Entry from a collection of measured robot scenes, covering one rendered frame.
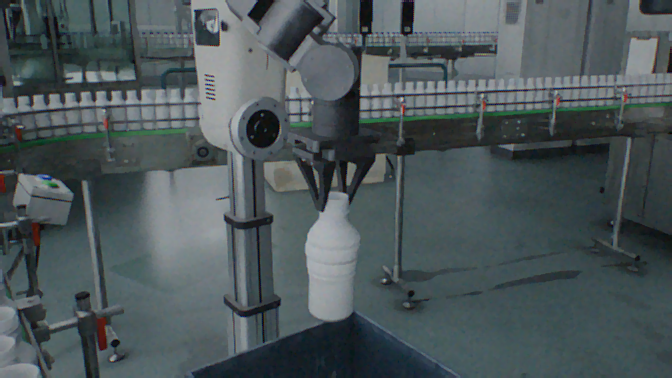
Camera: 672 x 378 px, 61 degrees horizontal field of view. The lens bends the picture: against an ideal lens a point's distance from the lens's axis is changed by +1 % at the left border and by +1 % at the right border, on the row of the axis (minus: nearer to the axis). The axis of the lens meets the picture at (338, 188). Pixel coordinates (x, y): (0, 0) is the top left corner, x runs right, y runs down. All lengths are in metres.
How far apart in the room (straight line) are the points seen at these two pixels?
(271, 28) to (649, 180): 3.84
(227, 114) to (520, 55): 5.39
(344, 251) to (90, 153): 1.99
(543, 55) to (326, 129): 6.11
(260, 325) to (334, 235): 0.95
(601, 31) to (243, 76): 6.11
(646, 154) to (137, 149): 3.25
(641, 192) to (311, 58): 3.92
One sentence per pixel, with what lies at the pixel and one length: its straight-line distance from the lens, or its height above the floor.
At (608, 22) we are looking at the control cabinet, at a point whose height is 1.49.
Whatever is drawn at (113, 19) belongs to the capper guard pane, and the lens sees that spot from 6.35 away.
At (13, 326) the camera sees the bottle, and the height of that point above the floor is 1.16.
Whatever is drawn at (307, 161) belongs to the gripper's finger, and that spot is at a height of 1.27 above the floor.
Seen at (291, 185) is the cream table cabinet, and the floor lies 0.05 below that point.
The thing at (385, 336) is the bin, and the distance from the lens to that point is 0.95.
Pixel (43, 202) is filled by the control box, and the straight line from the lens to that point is 1.27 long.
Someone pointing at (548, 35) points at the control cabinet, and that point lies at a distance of 6.74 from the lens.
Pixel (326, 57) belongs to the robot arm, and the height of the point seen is 1.39.
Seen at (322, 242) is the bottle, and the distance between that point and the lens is 0.70.
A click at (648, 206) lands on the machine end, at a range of 4.37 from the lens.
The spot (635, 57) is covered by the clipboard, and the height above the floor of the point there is 1.23.
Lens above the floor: 1.42
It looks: 16 degrees down
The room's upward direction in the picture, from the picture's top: straight up
